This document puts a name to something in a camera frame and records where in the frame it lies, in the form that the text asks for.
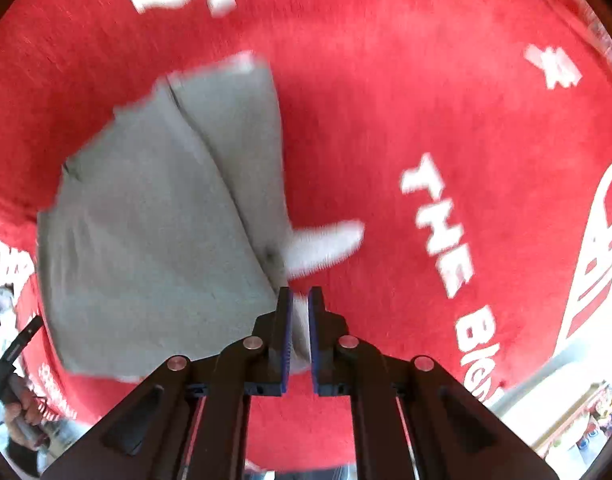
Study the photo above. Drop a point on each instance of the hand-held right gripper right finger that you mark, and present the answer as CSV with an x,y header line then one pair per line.
x,y
315,340

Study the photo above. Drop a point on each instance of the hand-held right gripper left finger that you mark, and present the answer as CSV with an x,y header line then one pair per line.
x,y
285,340

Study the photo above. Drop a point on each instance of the grey long-sleeved sweater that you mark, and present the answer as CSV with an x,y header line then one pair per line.
x,y
150,230

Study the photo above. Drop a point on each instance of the person's left hand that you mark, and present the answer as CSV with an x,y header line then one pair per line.
x,y
28,410

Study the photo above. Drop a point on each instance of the person's dark clothing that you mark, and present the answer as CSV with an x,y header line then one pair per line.
x,y
25,460

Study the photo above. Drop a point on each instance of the red printed blanket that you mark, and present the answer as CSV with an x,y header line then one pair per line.
x,y
386,110

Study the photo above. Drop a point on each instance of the wooden shelf with small things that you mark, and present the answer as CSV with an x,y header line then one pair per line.
x,y
586,420

